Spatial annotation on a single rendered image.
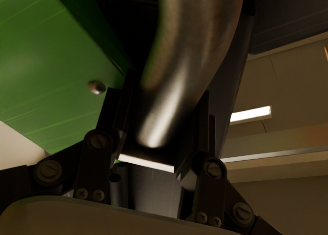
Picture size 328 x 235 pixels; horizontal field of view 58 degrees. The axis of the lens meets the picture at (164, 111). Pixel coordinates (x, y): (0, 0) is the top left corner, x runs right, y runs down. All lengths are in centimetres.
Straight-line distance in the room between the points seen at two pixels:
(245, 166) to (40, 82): 445
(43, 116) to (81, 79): 5
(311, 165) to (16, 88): 435
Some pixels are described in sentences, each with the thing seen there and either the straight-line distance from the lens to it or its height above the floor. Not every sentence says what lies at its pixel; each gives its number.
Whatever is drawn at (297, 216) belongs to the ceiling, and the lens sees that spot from 428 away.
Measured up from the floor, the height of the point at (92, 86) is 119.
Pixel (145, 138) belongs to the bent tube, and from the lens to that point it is 15.
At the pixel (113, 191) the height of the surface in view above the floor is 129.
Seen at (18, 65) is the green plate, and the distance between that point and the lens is 19.
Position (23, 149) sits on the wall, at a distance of 684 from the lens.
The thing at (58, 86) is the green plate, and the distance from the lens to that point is 19.
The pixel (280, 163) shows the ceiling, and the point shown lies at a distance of 447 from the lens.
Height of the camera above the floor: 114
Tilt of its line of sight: 27 degrees up
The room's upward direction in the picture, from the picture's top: 150 degrees clockwise
